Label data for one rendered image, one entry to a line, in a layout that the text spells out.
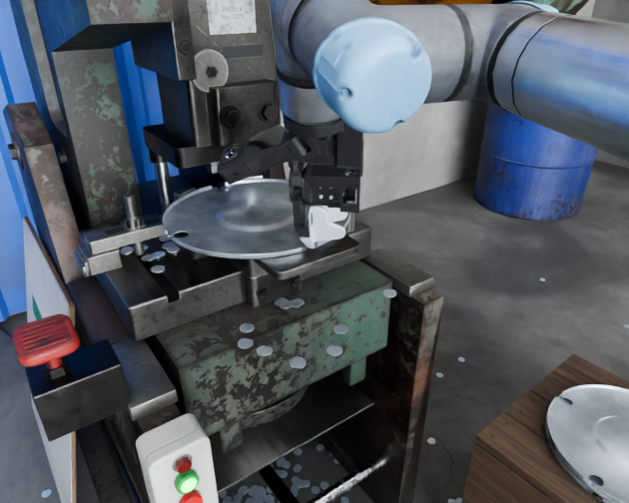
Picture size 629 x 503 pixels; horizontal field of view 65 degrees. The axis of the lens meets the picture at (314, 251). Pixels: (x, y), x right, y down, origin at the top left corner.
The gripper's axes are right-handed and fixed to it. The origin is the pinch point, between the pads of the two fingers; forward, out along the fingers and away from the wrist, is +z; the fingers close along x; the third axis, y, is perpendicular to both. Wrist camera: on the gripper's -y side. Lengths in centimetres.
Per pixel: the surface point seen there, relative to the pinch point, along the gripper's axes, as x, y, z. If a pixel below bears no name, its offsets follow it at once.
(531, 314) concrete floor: 72, 71, 109
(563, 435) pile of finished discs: -4, 46, 44
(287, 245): 0.0, -2.8, 1.4
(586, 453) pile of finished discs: -8, 49, 42
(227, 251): -2.9, -10.5, 0.4
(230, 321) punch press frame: -4.8, -12.0, 14.2
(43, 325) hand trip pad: -18.5, -27.3, -2.7
